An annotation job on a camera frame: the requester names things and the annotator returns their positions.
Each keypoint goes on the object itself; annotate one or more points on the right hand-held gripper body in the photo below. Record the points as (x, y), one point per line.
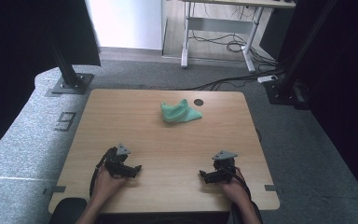
(225, 165)

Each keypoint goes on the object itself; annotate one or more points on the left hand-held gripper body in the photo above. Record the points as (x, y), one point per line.
(115, 161)

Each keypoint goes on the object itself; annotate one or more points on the green microfibre cloth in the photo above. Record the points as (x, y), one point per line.
(177, 112)

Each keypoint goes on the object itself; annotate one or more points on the person's left hand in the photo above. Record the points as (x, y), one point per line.
(105, 186)

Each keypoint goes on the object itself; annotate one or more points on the person's right hand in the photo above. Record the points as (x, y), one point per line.
(236, 191)

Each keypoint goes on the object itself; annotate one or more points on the grey tape strip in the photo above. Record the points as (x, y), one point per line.
(54, 189)
(272, 188)

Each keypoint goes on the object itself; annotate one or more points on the dark tape floor marking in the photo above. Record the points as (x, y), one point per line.
(65, 121)

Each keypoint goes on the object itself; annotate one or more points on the dark round table grommet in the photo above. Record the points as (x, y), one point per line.
(199, 102)

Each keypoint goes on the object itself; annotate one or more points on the black metal stand with base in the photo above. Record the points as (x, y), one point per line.
(287, 90)
(71, 82)

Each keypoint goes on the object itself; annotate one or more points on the white power strip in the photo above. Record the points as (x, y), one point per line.
(268, 78)

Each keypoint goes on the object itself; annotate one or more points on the black curtain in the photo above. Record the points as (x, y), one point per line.
(18, 62)
(345, 93)

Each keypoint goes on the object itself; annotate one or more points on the black box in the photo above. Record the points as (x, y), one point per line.
(275, 31)

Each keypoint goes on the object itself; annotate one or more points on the white metal desk frame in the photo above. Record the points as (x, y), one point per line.
(219, 25)

